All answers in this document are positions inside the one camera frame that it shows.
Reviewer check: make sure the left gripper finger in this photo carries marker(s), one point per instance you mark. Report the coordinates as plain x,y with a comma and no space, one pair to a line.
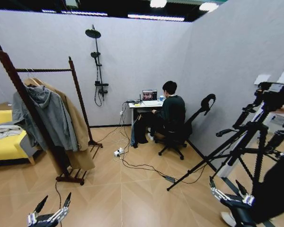
65,204
39,208

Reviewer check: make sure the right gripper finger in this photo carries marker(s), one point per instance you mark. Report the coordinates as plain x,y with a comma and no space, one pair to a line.
247,197
217,192

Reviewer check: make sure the grey white crumpled garment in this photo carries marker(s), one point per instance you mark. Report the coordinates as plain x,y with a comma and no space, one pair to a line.
4,131

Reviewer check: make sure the wooden clothes hanger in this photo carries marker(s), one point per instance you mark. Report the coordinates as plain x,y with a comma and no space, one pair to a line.
33,81

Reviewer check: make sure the white shoe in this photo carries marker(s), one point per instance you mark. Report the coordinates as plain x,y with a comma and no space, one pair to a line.
228,218

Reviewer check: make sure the person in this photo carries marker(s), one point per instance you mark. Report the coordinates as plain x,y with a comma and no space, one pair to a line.
171,111
274,194

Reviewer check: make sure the black power adapter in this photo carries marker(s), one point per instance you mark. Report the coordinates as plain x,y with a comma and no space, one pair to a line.
169,178

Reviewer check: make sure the black office chair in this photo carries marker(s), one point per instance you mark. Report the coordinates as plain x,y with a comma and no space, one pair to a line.
180,137

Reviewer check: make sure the yellow sofa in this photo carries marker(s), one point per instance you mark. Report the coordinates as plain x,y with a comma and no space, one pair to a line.
4,144

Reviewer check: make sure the beige long coat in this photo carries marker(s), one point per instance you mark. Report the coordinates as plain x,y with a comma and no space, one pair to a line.
79,132

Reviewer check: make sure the white power strip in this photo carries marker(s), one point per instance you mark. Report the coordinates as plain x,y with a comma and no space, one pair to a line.
118,151

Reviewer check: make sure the grey hooded jacket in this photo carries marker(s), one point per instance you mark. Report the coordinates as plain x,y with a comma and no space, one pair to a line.
52,113

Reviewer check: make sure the dark trousers on desk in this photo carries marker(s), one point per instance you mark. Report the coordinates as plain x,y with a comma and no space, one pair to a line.
138,132

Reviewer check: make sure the dark wooden clothes rack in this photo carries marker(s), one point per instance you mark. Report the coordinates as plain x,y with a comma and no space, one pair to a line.
30,106

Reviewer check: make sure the cardboard box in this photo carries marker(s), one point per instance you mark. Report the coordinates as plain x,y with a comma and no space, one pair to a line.
1,106

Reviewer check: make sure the white desk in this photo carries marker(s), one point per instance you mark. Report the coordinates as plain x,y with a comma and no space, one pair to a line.
144,106

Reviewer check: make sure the open laptop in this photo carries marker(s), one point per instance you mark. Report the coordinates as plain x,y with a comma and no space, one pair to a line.
150,97

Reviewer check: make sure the black shower set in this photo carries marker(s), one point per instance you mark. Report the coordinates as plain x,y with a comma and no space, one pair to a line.
98,66

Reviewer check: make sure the round ceiling light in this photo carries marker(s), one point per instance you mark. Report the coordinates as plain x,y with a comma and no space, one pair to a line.
208,6
158,2

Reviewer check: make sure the long ceiling light strip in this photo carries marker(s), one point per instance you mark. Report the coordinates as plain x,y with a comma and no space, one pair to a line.
85,12
144,17

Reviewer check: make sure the black camera tripod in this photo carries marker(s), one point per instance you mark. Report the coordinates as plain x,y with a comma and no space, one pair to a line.
248,142

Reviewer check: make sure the black video camera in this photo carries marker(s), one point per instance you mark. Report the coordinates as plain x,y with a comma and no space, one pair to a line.
267,94

